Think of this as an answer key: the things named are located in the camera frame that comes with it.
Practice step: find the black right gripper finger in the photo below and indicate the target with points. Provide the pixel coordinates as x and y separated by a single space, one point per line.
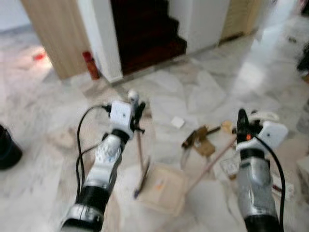
243 118

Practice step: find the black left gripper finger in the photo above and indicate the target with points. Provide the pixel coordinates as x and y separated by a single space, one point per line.
141 109

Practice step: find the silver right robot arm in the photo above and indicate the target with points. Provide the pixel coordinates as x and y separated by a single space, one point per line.
253 188

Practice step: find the white paper square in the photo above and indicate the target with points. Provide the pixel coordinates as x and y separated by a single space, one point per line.
177 122

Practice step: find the red fire extinguisher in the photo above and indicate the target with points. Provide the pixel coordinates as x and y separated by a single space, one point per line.
91 65

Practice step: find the dark wooden staircase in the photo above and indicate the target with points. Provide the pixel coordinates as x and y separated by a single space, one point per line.
145 38

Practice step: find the cream louvred door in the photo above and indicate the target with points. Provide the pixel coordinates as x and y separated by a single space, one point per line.
241 19

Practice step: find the small red object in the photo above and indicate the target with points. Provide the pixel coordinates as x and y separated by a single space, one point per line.
38 56

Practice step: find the black rounded object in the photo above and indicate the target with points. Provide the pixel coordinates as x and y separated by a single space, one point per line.
9 150

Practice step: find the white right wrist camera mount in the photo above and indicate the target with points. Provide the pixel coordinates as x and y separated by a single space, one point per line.
273 135

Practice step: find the light wooden wall panel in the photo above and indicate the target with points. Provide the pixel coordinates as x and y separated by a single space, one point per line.
58 34

